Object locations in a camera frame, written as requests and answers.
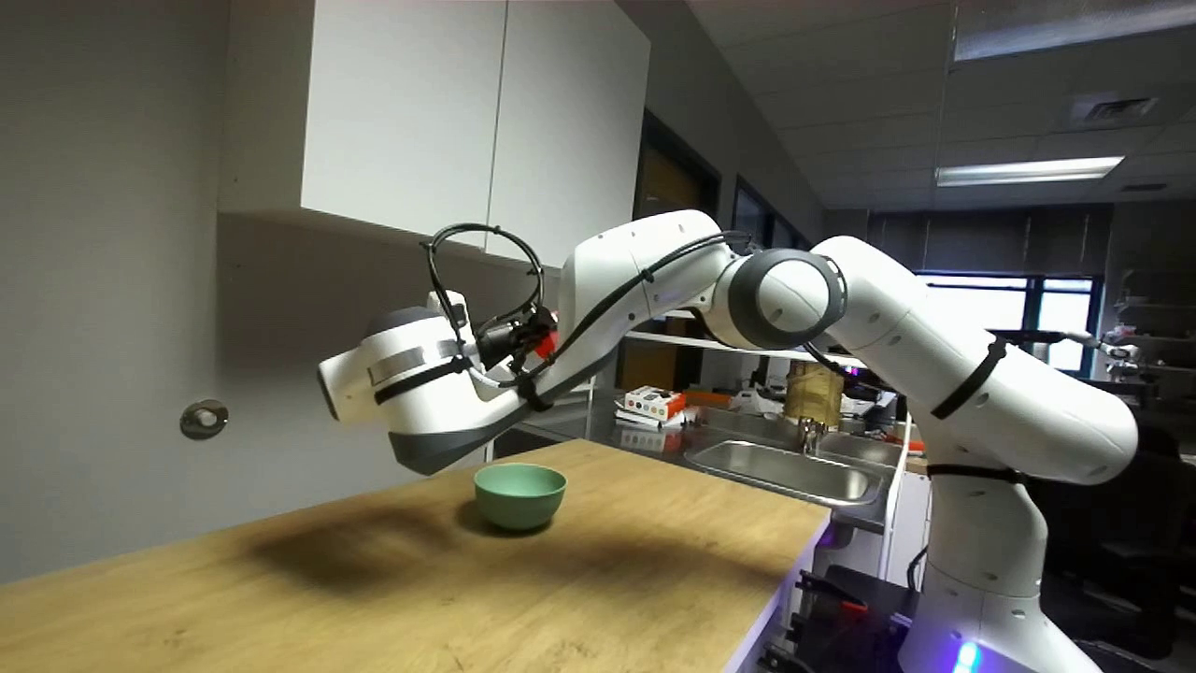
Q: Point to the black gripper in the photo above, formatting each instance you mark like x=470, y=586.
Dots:
x=509, y=337

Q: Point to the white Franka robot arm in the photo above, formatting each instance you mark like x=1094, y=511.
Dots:
x=996, y=413

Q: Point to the green ceramic bowl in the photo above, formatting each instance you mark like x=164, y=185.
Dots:
x=517, y=505

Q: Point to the red and white box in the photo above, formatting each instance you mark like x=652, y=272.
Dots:
x=652, y=407

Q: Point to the stainless steel sink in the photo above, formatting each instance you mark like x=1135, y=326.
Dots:
x=788, y=474

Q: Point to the brown jar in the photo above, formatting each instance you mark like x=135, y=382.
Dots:
x=818, y=399

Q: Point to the black equipment under counter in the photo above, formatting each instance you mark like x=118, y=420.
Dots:
x=845, y=618

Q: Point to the rectangular ceiling light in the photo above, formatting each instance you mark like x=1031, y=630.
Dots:
x=1031, y=170

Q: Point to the ceiling air vent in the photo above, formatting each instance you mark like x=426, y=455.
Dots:
x=1113, y=106

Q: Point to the white metal rack frame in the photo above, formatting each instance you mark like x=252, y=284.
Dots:
x=674, y=343

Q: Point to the white wall cabinet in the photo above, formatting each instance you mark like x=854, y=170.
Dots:
x=413, y=115

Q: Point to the round grey wall fitting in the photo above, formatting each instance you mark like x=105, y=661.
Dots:
x=202, y=420

